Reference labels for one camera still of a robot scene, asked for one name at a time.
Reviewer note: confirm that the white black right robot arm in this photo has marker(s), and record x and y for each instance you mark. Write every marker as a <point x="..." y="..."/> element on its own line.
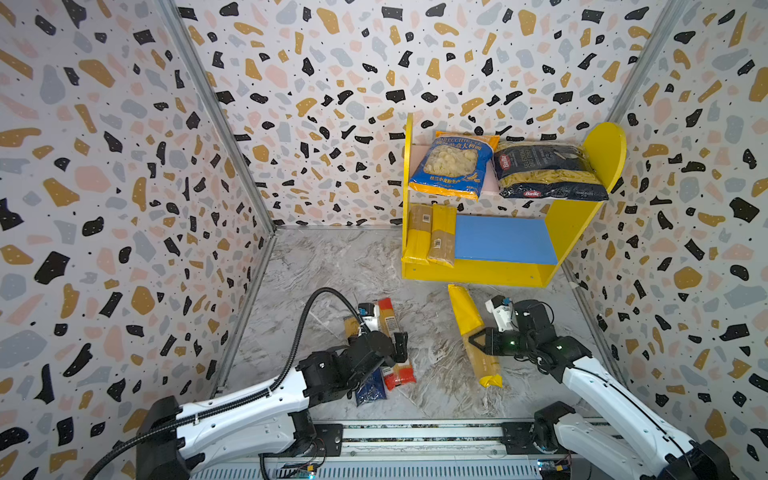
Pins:
<point x="644" y="446"/>

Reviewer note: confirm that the red pasta packet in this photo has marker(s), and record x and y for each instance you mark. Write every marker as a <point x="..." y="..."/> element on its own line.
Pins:
<point x="402" y="372"/>

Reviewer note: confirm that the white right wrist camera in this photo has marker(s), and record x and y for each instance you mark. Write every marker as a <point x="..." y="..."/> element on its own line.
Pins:
<point x="502" y="310"/>

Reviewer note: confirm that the dark blue pasta bag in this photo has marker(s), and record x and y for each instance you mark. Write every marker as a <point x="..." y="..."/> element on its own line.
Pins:
<point x="371" y="390"/>

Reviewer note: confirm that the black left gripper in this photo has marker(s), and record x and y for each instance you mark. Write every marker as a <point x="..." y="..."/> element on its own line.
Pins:
<point x="402" y="346"/>

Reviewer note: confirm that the yellow spaghetti bag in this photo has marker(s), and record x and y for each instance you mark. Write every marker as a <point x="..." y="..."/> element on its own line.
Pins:
<point x="418" y="234"/>

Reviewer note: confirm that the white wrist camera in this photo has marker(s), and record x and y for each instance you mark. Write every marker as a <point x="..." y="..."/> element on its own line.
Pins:
<point x="502" y="310"/>
<point x="369" y="313"/>

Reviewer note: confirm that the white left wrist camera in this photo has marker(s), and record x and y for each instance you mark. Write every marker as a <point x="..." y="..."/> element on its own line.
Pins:
<point x="369" y="313"/>

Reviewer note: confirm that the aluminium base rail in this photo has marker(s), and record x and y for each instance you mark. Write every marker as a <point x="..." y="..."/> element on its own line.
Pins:
<point x="455" y="449"/>

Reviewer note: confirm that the small yellow pasta bag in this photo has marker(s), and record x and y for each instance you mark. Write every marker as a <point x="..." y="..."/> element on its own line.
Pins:
<point x="351" y="329"/>

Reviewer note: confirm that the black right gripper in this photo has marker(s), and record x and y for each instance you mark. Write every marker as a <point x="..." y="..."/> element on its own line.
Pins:
<point x="492" y="341"/>

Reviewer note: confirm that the yellow spaghetti box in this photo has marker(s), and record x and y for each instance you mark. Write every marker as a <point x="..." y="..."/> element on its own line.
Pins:
<point x="471" y="326"/>

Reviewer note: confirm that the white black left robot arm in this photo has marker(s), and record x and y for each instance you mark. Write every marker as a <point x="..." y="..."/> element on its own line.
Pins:
<point x="180" y="440"/>

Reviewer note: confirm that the blue orecchiette pasta bag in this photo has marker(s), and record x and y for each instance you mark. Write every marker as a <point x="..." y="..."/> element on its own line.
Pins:
<point x="455" y="165"/>

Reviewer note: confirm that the clear yellow spaghetti packet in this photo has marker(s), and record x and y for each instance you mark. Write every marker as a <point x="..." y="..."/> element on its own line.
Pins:
<point x="442" y="238"/>

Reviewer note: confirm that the black penne pasta bag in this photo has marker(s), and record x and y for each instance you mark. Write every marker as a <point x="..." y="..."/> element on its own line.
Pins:
<point x="541" y="170"/>

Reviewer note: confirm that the yellow wooden shelf unit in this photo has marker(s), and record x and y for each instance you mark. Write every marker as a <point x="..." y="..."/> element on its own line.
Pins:
<point x="513" y="251"/>

